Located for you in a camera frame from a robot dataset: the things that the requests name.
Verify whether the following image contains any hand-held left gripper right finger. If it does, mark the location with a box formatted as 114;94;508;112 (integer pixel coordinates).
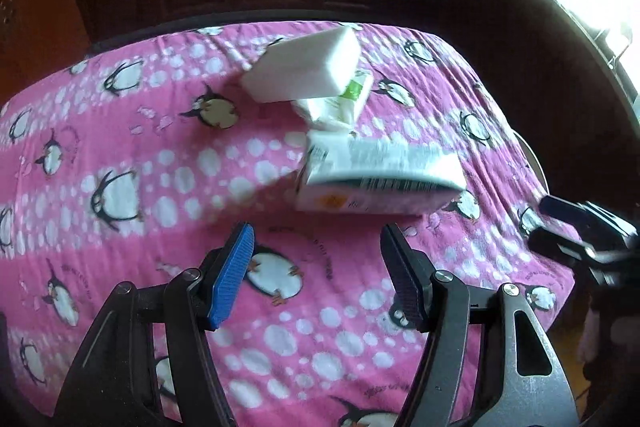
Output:
380;223;581;427

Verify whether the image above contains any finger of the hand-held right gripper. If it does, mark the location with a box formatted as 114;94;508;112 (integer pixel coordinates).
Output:
527;229;598;265
539;194;593;230

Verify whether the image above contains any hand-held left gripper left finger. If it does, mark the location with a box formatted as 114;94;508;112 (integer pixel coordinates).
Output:
52;222;256;427

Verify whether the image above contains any white green-striped medicine box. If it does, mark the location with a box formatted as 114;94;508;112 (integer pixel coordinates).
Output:
295;129;467;214

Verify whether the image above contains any pink penguin printed blanket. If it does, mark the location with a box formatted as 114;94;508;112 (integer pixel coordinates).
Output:
0;21;576;427

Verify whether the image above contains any white packet green label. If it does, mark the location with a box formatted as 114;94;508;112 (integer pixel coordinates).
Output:
291;69;376;130

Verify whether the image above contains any white foam block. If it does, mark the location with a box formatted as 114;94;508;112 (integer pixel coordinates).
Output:
241;26;362;104

